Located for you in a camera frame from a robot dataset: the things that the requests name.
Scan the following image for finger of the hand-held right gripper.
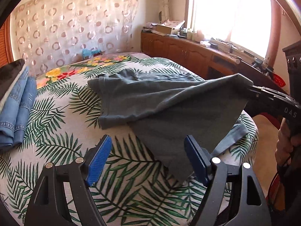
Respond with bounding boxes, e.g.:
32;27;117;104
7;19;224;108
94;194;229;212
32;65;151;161
246;84;292;102
243;90;278;117

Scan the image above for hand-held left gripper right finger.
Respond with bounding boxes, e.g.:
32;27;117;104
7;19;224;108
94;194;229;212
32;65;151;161
184;135;273;226

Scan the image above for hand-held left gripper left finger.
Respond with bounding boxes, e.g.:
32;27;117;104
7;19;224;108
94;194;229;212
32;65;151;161
24;135;113;226

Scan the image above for grey-blue t-shirt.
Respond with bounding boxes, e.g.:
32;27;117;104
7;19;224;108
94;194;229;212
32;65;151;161
87;68;254;183

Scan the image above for person's right hand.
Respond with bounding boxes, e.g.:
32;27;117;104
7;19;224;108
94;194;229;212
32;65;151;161
275;120;301;170

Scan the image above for red basket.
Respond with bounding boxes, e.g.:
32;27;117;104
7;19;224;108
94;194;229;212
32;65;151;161
273;73;286;87

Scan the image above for dark wooden bed footboard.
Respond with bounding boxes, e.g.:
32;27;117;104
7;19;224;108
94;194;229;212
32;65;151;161
235;58;288;96

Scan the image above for palm leaf bed sheet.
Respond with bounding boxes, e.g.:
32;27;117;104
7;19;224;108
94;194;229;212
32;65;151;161
0;56;259;226

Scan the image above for floral blanket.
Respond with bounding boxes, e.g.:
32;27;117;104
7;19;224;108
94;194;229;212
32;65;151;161
35;53;151;90

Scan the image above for window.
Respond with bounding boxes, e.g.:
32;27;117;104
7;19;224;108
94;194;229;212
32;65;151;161
186;0;275;59

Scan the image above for folded blue jeans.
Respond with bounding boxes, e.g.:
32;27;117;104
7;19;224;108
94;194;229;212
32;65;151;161
0;66;38;151

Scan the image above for wooden cabinet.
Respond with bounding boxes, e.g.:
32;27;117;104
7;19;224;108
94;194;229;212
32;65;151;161
141;32;240;80

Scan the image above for light blue object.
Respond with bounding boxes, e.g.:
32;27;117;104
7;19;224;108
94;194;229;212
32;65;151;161
82;48;94;60

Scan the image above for printed papers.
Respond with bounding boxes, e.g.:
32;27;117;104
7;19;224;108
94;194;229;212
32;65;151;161
165;20;186;29

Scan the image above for cardboard box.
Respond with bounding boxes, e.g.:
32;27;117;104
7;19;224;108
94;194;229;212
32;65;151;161
156;24;177;35

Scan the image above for black folded cloth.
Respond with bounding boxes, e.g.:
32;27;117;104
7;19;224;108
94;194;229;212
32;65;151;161
0;59;26;99

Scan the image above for white window curtain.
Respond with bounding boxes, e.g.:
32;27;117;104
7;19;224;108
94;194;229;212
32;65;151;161
160;0;176;25

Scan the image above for circle pattern curtain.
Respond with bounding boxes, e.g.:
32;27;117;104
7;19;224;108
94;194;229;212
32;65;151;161
12;0;146;76

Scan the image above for orange wooden shutter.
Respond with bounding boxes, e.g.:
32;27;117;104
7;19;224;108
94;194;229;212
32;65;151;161
3;19;13;64

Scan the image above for red cable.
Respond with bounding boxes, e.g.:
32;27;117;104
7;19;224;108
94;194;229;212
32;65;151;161
269;163;292;210

